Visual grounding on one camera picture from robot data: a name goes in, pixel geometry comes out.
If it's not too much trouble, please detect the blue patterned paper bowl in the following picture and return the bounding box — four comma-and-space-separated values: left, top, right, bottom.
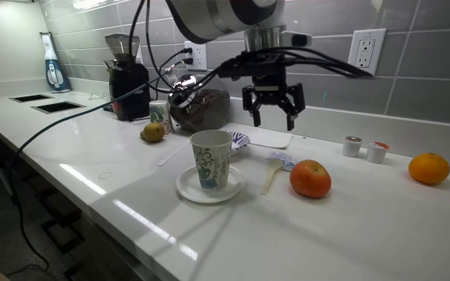
227, 130, 251, 153

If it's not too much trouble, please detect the upside-down patterned paper cup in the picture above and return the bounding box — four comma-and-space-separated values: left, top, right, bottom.
148, 99, 174, 134

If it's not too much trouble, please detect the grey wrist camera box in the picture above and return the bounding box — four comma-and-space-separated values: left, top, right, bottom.
279, 31, 312, 50

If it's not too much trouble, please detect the black wrist cable bundle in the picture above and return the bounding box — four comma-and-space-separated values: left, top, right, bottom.
202, 45, 374, 88

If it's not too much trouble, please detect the black coffee grinder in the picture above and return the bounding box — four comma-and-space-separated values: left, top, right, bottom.
102, 33, 151, 122

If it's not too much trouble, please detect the red orange apple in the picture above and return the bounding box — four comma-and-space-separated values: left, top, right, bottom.
288, 158, 332, 200

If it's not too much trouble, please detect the white round saucer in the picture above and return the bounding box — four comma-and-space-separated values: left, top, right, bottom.
174, 164, 246, 206

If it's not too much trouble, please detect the crumpled blue white wrapper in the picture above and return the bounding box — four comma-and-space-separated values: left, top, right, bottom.
265, 150, 298, 172

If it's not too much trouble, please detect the orange citrus fruit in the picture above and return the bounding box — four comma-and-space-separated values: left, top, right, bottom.
407, 150, 450, 188

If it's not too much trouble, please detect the upright patterned paper cup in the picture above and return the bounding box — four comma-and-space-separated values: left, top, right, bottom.
188, 128, 234, 192

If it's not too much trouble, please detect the beige plastic spoon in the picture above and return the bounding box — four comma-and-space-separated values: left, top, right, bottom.
259, 158, 285, 197

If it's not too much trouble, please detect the white quad wall outlet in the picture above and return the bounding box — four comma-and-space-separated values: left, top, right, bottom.
182, 39, 209, 72

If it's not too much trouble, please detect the shiny chrome round appliance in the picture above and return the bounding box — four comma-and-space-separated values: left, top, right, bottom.
167, 74, 199, 108

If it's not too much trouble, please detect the black rectangular counter opening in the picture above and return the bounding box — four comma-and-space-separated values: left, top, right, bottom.
32, 100, 82, 116
10, 92, 52, 103

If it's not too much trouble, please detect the white duplex wall outlet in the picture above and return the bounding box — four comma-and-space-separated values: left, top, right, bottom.
346, 27, 387, 77

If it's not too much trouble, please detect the green pear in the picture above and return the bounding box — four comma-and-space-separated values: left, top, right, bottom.
138, 120, 167, 145

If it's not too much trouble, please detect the small white creamer cup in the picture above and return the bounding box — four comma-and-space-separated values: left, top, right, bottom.
340, 134, 363, 159
365, 139, 392, 166

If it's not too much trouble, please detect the blue white bottle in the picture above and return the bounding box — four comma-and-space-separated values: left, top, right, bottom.
37, 30, 73, 94

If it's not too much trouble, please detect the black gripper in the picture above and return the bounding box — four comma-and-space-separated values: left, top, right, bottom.
242, 64, 307, 131

